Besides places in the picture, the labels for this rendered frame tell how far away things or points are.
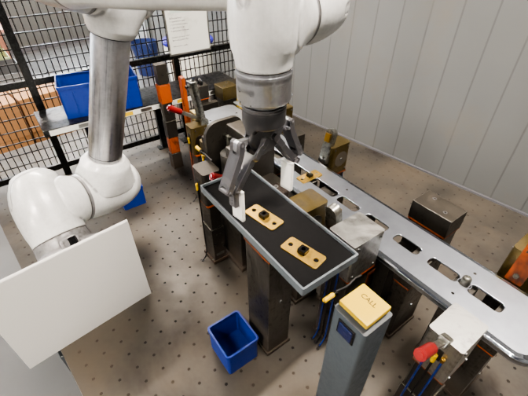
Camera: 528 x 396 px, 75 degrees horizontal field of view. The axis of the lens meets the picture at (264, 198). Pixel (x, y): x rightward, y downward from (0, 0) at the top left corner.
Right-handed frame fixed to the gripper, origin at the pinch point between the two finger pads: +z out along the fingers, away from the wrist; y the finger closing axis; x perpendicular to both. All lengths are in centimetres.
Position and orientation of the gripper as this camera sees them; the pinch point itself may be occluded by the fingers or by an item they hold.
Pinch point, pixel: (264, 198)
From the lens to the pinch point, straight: 69.8
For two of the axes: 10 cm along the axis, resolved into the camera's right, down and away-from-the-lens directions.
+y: -7.0, 4.4, -5.6
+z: 0.0, 7.9, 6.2
